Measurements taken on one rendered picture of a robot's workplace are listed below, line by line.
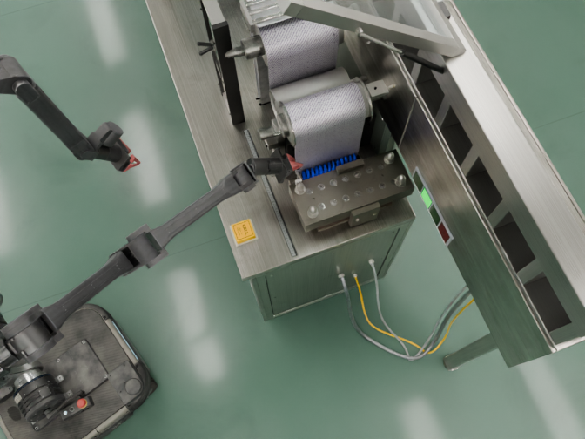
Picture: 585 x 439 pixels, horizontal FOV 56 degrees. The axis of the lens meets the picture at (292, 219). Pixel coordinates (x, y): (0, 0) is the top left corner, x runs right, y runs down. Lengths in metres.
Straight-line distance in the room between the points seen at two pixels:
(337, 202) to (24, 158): 2.09
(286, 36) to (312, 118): 0.26
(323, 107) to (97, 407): 1.64
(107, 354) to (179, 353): 0.36
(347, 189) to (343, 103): 0.32
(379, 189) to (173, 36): 1.11
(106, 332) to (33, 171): 1.14
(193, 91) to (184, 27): 0.32
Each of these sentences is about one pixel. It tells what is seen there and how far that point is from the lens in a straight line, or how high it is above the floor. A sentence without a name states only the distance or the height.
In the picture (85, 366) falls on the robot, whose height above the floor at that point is 0.26.
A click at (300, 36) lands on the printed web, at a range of 1.78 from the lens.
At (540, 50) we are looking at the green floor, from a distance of 3.79.
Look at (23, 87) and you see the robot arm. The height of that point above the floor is 1.65.
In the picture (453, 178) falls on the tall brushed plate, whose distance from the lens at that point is 1.55.
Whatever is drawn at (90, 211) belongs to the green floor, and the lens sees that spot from 3.19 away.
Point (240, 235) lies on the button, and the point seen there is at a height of 0.92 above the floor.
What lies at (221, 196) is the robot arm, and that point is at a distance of 1.69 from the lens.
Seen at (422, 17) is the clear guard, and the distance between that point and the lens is 1.42.
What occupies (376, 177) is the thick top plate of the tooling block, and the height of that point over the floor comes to 1.03.
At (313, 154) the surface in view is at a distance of 1.86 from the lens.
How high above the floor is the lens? 2.75
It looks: 68 degrees down
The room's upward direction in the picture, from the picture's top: 2 degrees counter-clockwise
